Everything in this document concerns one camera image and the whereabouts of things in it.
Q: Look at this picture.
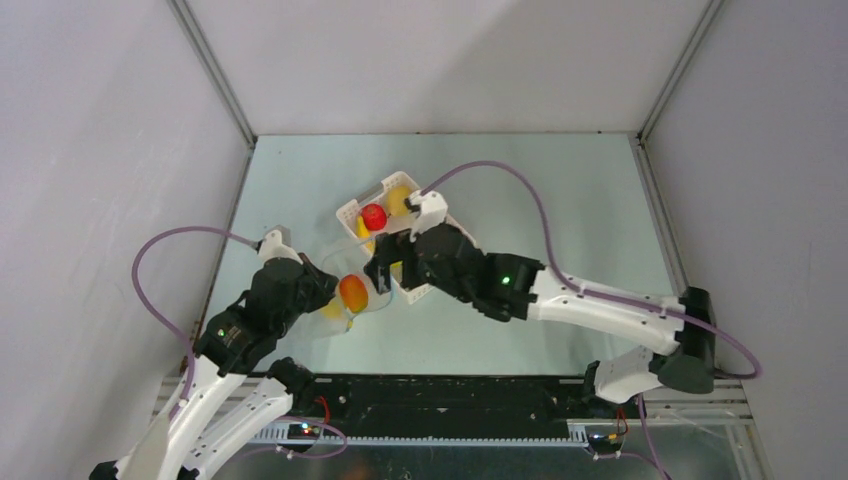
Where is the yellow toy banana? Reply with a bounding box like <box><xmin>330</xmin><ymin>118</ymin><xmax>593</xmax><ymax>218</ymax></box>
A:
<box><xmin>356</xmin><ymin>216</ymin><xmax>375</xmax><ymax>254</ymax></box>

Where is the yellow toy starfruit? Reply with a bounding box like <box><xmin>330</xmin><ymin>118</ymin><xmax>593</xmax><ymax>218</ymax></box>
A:
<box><xmin>318</xmin><ymin>298</ymin><xmax>349</xmax><ymax>323</ymax></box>

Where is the clear zip top bag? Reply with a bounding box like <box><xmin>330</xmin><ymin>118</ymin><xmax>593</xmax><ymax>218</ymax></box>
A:
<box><xmin>292</xmin><ymin>238</ymin><xmax>398</xmax><ymax>341</ymax></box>

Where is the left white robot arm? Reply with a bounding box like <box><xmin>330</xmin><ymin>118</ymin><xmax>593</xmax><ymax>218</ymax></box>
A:
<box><xmin>89</xmin><ymin>255</ymin><xmax>339</xmax><ymax>479</ymax></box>

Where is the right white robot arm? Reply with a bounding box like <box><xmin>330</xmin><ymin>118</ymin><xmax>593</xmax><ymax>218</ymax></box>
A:
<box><xmin>363</xmin><ymin>223</ymin><xmax>715</xmax><ymax>418</ymax></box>

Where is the small red toy apple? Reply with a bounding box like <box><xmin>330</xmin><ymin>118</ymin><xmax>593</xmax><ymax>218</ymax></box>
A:
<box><xmin>360</xmin><ymin>203</ymin><xmax>388</xmax><ymax>232</ymax></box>

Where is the white perforated plastic basket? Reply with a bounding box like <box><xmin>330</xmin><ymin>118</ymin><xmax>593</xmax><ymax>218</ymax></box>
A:
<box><xmin>335</xmin><ymin>170</ymin><xmax>478</xmax><ymax>306</ymax></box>

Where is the yellow toy lemon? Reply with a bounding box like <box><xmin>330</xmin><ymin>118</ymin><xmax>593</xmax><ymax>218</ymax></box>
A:
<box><xmin>384</xmin><ymin>185</ymin><xmax>413</xmax><ymax>217</ymax></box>

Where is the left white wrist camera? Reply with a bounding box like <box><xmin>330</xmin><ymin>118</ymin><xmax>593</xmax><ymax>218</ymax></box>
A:
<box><xmin>257</xmin><ymin>225</ymin><xmax>303</xmax><ymax>264</ymax></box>

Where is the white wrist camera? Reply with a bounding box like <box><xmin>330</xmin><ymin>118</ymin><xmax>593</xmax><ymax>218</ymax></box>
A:
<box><xmin>257</xmin><ymin>225</ymin><xmax>303</xmax><ymax>264</ymax></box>
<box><xmin>404</xmin><ymin>190</ymin><xmax>448</xmax><ymax>241</ymax></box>

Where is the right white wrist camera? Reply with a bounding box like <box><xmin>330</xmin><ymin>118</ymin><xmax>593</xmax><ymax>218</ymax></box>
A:
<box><xmin>404</xmin><ymin>190</ymin><xmax>448</xmax><ymax>241</ymax></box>

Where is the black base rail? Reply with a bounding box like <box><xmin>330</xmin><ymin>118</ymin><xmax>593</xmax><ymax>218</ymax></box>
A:
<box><xmin>290</xmin><ymin>374</ymin><xmax>639</xmax><ymax>438</ymax></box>

